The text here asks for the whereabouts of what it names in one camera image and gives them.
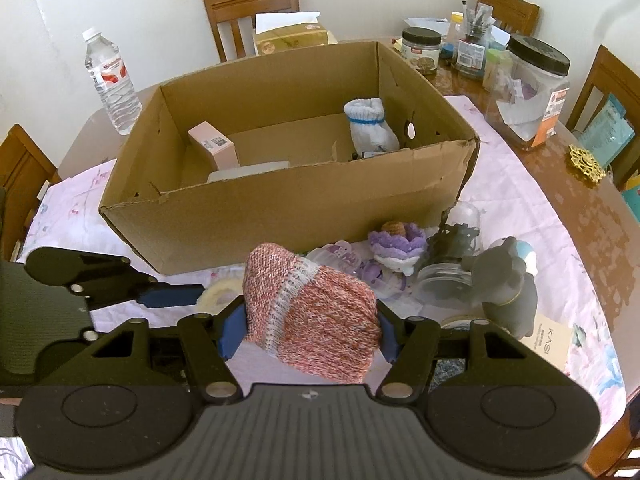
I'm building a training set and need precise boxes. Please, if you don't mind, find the red white knitted sock roll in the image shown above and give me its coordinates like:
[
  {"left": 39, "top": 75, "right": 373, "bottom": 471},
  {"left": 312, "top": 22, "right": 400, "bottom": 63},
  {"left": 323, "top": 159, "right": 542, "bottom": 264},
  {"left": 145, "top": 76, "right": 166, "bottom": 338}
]
[{"left": 243, "top": 243, "right": 382, "bottom": 384}]

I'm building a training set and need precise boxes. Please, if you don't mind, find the white translucent plastic sheet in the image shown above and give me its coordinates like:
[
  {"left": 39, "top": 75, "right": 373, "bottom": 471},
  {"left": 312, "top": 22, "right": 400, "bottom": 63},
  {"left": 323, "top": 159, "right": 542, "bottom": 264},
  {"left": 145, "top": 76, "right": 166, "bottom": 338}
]
[{"left": 206, "top": 160, "right": 290, "bottom": 183}]

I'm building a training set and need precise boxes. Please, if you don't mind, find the cream ring-shaped toy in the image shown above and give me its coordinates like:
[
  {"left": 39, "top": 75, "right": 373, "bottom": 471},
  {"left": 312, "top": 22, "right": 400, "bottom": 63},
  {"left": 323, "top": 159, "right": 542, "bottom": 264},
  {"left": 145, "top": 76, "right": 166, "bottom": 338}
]
[{"left": 196, "top": 278, "right": 243, "bottom": 315}]

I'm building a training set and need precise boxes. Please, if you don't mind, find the clear plastic dome container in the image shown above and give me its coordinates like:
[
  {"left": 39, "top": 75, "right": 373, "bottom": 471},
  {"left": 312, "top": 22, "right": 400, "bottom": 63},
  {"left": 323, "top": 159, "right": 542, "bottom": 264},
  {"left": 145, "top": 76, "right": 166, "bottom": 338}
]
[{"left": 412, "top": 202, "right": 480, "bottom": 311}]

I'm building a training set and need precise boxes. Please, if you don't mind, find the purple crochet flower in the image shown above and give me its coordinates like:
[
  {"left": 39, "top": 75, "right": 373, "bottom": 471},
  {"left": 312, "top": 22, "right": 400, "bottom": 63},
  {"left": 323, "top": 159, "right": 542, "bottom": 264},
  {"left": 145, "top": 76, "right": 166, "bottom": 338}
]
[{"left": 368, "top": 220, "right": 426, "bottom": 278}]

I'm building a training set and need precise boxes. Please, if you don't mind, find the purple hair claw clip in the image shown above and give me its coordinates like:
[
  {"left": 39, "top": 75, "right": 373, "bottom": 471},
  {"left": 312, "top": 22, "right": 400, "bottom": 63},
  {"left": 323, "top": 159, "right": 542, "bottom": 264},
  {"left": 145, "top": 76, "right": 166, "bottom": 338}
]
[{"left": 306, "top": 240, "right": 409, "bottom": 300}]

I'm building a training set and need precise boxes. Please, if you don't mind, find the grey bear figurine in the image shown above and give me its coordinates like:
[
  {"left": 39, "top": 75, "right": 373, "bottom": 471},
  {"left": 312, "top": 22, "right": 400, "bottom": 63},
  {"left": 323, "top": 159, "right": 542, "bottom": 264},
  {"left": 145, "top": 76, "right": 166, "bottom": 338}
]
[{"left": 462, "top": 236, "right": 538, "bottom": 340}]

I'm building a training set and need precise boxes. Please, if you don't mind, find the wooden chair left side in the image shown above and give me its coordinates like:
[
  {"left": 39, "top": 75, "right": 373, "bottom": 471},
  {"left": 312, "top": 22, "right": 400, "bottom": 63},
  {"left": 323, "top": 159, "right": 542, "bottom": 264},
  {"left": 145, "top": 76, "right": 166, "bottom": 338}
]
[{"left": 1, "top": 124, "right": 61, "bottom": 261}]

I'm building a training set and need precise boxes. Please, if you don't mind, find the wooden chair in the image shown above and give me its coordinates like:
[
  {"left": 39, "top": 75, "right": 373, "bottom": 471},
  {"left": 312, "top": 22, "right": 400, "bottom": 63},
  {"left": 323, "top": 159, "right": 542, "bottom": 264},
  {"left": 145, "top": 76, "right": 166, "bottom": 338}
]
[
  {"left": 477, "top": 0, "right": 540, "bottom": 36},
  {"left": 203, "top": 0, "right": 299, "bottom": 63},
  {"left": 566, "top": 46, "right": 639, "bottom": 188},
  {"left": 1, "top": 124, "right": 61, "bottom": 261}
]

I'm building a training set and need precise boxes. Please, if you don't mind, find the beige card with text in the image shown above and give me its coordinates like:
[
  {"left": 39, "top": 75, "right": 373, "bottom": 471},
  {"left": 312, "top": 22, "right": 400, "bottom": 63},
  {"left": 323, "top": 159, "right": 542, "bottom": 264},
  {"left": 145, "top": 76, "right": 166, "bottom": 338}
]
[{"left": 521, "top": 312, "right": 573, "bottom": 372}]

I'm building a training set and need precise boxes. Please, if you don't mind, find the pink small carton box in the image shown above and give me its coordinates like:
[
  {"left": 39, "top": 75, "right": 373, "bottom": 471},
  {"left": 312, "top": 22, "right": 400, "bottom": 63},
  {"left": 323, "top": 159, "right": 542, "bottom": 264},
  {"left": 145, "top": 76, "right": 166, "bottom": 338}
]
[{"left": 188, "top": 122, "right": 240, "bottom": 171}]

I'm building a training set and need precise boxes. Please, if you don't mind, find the pink floral tablecloth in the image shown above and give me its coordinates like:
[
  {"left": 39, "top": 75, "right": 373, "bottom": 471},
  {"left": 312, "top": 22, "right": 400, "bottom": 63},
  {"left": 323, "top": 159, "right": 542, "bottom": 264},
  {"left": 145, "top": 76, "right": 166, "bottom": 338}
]
[{"left": 0, "top": 94, "right": 627, "bottom": 480}]

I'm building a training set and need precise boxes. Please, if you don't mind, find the rolled white sock blue stripe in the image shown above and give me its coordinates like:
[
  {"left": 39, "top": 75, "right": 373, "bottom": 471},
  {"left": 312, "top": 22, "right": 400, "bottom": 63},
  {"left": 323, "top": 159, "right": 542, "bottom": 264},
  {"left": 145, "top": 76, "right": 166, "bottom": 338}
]
[{"left": 343, "top": 98, "right": 400, "bottom": 158}]

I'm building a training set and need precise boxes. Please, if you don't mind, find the brown cardboard box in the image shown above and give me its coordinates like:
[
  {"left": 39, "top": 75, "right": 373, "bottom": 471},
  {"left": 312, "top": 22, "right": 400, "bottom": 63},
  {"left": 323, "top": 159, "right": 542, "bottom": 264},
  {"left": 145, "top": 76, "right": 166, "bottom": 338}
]
[{"left": 99, "top": 41, "right": 480, "bottom": 275}]

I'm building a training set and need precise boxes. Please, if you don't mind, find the clear plastic water bottle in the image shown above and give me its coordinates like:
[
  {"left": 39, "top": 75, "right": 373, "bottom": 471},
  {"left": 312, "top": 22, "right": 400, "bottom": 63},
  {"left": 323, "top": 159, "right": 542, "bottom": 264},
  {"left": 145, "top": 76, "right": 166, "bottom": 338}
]
[{"left": 82, "top": 27, "right": 142, "bottom": 136}]

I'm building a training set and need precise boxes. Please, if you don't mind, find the gold filigree ornament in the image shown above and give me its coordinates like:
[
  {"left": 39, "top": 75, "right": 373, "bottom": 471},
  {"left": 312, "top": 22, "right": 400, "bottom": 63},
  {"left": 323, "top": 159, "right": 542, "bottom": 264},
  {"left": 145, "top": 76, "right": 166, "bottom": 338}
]
[{"left": 567, "top": 145, "right": 606, "bottom": 184}]

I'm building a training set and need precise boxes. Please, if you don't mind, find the large clear jar black lid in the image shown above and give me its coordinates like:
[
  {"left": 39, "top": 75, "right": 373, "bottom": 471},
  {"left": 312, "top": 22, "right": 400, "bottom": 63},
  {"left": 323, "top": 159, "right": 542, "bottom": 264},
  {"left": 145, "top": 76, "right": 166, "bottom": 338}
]
[{"left": 485, "top": 34, "right": 570, "bottom": 151}]

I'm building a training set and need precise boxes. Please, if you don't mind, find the small bottle green cap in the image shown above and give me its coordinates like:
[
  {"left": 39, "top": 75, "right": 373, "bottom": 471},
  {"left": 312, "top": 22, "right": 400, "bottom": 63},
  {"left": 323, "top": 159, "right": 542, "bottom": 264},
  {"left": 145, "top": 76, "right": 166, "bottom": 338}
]
[{"left": 483, "top": 49, "right": 513, "bottom": 91}]

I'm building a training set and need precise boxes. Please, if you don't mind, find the teal packaged item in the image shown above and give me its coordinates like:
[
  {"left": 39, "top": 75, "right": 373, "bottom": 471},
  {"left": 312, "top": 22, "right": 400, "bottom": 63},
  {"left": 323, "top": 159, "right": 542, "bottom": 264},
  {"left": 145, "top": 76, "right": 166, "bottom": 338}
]
[{"left": 580, "top": 93, "right": 636, "bottom": 168}]

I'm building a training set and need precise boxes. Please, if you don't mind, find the yellow-green tissue box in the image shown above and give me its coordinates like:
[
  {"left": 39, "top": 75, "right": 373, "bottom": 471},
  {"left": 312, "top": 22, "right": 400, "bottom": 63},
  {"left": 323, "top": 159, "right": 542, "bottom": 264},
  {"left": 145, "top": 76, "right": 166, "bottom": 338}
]
[{"left": 254, "top": 11, "right": 330, "bottom": 55}]

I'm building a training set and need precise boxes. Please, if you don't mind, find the glass jar with pens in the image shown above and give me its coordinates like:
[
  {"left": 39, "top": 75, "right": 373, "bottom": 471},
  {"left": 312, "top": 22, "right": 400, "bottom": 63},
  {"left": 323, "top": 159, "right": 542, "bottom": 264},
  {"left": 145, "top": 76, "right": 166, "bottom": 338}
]
[{"left": 456, "top": 2, "right": 494, "bottom": 79}]

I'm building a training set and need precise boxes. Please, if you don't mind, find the bottle with yellow cap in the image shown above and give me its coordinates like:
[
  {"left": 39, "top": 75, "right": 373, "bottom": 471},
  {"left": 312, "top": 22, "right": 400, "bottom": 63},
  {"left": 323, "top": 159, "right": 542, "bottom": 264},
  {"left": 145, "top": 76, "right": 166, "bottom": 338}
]
[{"left": 440, "top": 11, "right": 464, "bottom": 61}]

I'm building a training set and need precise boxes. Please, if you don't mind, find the small jar black lid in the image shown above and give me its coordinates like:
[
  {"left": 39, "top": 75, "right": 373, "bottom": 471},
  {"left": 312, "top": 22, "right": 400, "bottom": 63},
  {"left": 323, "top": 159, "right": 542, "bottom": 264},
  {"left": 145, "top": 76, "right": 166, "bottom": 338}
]
[{"left": 400, "top": 27, "right": 442, "bottom": 76}]

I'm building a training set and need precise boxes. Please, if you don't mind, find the stack of white papers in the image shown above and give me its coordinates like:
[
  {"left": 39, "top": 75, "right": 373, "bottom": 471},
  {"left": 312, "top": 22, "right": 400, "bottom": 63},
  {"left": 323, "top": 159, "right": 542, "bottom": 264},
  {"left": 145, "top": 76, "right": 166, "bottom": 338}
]
[{"left": 405, "top": 18, "right": 449, "bottom": 37}]

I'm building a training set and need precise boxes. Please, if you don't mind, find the wooden chair at back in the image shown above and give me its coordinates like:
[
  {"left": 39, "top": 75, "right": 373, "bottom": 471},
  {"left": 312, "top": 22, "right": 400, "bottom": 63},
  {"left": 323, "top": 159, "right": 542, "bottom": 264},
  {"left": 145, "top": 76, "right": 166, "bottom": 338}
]
[{"left": 203, "top": 0, "right": 299, "bottom": 63}]

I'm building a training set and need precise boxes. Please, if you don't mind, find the wooden chair right side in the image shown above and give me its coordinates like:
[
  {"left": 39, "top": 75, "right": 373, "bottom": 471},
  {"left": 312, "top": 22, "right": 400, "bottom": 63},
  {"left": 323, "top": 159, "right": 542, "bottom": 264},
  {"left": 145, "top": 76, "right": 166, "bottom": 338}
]
[{"left": 566, "top": 46, "right": 639, "bottom": 188}]

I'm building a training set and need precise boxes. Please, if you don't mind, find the wooden chair back right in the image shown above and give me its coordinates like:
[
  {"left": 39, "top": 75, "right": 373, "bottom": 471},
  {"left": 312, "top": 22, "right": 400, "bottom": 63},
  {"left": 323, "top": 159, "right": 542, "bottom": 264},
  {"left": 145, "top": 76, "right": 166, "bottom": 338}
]
[{"left": 477, "top": 0, "right": 540, "bottom": 36}]

